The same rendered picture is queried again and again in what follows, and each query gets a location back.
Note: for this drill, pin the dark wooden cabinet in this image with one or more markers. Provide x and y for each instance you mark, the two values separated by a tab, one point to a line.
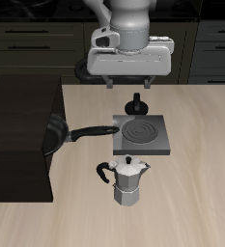
19	135

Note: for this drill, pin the black frying pan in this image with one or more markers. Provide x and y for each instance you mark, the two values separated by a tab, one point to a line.
57	133

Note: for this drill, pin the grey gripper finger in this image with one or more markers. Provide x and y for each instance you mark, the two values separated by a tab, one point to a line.
109	81
148	81

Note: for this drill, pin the dark grey stove plate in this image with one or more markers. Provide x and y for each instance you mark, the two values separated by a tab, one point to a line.
139	135

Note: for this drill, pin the round black stove knob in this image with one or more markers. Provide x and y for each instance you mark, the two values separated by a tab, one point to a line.
136	105

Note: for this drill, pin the dark kitchen cupboards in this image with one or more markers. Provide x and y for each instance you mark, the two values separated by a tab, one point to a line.
36	48

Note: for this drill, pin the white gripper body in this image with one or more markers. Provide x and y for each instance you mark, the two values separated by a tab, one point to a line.
126	62

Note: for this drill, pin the silver moka pot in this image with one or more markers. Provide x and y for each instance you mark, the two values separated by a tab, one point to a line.
127	180

